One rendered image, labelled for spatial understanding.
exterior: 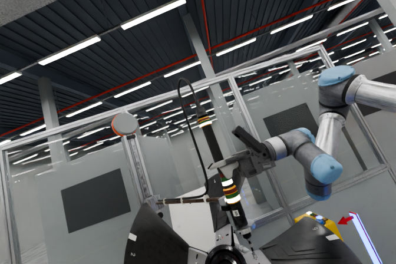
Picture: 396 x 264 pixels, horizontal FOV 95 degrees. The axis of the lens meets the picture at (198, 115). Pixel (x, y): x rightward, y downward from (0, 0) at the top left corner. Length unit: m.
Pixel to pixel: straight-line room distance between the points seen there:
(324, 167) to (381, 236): 1.35
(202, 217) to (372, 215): 1.27
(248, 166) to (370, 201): 1.34
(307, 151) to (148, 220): 0.57
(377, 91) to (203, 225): 0.85
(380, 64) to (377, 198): 3.23
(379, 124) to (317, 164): 3.83
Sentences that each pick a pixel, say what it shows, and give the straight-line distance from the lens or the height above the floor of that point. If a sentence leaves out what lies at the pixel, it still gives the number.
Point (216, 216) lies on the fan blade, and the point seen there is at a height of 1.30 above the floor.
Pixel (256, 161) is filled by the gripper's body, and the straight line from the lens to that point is 0.62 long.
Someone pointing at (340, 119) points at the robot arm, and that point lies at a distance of 0.94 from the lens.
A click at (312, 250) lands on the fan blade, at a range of 0.72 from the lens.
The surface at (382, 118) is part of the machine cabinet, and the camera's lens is 4.48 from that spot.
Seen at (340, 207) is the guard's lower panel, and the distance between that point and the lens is 1.72.
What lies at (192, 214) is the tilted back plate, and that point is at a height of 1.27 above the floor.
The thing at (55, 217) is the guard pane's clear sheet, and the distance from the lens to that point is 1.62.
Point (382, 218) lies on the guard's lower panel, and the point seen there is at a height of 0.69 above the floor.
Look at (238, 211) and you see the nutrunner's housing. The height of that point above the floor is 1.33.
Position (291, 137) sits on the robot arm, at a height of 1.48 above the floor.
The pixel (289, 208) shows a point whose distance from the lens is 1.52.
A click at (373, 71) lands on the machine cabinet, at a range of 4.64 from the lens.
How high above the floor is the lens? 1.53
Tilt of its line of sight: 12 degrees up
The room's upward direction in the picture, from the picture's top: 20 degrees counter-clockwise
